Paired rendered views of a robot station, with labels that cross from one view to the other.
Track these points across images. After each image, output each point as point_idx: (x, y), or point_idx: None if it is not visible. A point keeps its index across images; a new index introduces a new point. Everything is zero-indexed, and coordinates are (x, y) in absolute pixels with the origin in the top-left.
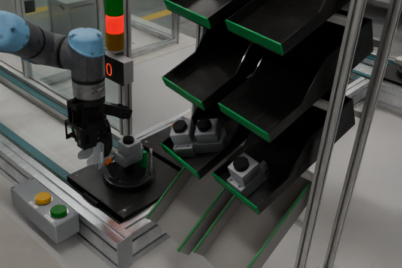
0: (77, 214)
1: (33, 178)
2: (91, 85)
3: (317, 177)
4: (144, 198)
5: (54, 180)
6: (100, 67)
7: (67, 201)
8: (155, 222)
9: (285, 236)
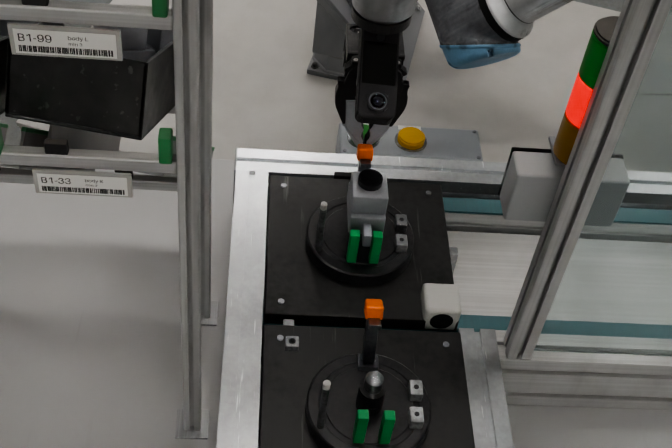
0: (340, 152)
1: (477, 158)
2: (408, 17)
3: None
4: (284, 222)
5: (447, 174)
6: None
7: (378, 158)
8: None
9: (35, 432)
